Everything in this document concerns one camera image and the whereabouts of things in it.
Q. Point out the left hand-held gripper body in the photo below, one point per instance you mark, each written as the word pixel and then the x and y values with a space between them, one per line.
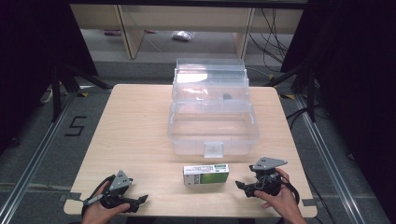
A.
pixel 119 181

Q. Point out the yellow tape piece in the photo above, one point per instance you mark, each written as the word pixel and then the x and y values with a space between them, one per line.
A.
pixel 288 96
pixel 82 94

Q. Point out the small dark object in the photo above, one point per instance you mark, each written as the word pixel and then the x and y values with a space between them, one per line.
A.
pixel 227 95

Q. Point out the white and green carton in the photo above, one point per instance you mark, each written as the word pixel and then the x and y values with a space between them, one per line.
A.
pixel 205 174

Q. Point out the person's left hand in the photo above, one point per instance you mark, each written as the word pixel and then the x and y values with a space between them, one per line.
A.
pixel 99 213

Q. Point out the metal floor rail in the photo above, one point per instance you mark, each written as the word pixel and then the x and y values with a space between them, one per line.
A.
pixel 34 155
pixel 330 155

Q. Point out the clear plastic bag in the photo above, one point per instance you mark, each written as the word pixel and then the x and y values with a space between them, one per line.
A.
pixel 183 35

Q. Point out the black metal stand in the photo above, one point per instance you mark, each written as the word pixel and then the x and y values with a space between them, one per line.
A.
pixel 56 93
pixel 310 93

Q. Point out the person's right hand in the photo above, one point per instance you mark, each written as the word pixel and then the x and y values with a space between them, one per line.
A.
pixel 280 202

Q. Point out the clear plastic storage box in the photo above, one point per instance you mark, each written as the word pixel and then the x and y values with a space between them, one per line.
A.
pixel 213 124

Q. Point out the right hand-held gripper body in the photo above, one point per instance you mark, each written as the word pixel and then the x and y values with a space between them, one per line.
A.
pixel 267 174

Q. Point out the grey tape strip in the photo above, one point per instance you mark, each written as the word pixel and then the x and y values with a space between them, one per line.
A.
pixel 71 196
pixel 308 202

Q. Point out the light wooden shelf unit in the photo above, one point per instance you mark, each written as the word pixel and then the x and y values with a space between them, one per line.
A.
pixel 186 18

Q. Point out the dark curtain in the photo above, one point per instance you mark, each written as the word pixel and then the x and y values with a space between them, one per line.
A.
pixel 358 77
pixel 28 62

